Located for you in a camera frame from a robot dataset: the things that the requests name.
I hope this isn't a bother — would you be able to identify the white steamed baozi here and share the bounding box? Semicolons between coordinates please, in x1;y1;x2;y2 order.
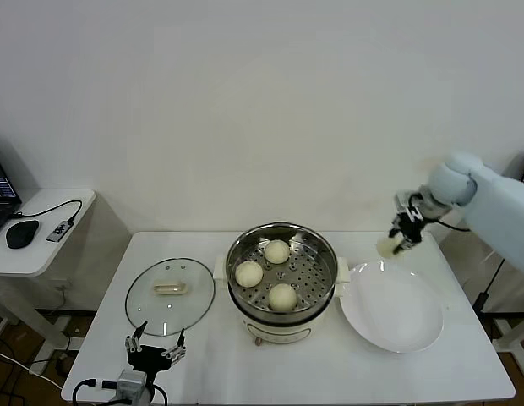
268;283;298;313
264;239;292;266
375;235;405;260
235;261;265;288

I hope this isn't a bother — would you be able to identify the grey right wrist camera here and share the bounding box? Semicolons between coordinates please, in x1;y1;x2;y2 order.
395;191;419;212

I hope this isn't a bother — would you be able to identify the grey usb hub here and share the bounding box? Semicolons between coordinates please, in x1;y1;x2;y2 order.
46;219;75;244

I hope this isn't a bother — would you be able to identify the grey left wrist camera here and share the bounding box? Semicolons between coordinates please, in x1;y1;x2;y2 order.
117;370;147;401

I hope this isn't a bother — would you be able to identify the black cable with adapter block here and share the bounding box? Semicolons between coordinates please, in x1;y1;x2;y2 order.
474;256;507;314

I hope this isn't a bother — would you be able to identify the black computer mouse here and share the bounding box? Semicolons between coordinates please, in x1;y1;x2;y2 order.
6;219;41;250

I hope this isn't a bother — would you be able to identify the white side table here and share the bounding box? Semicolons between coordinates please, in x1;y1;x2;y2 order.
492;253;524;365
0;188;97;352

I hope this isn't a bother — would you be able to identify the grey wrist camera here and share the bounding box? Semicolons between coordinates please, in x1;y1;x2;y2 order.
395;191;419;212
117;370;147;401

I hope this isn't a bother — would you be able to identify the cream electric cooker base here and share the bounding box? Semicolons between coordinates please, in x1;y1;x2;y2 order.
225;278;352;348

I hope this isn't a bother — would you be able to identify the white floor cable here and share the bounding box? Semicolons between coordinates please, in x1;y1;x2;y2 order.
0;347;65;389

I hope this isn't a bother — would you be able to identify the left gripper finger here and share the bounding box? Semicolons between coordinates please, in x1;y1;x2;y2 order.
162;327;188;364
125;321;148;354

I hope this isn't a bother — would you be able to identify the black floor cable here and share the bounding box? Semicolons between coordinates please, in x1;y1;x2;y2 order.
0;336;18;397

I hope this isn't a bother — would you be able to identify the black usb hub cable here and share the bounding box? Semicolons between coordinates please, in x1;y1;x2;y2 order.
8;199;85;223

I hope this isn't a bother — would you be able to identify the stainless steel steamer basket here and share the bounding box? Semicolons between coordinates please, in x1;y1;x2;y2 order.
213;221;352;316

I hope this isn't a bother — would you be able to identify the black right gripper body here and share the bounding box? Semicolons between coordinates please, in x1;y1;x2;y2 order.
396;206;430;246

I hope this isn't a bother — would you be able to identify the white oval plate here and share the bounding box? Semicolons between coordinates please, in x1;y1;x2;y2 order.
338;261;445;354

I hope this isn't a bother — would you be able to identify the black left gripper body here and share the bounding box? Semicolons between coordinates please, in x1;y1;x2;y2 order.
127;344;172;373

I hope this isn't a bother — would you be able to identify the round glass pot lid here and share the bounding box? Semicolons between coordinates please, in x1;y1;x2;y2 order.
125;257;216;337

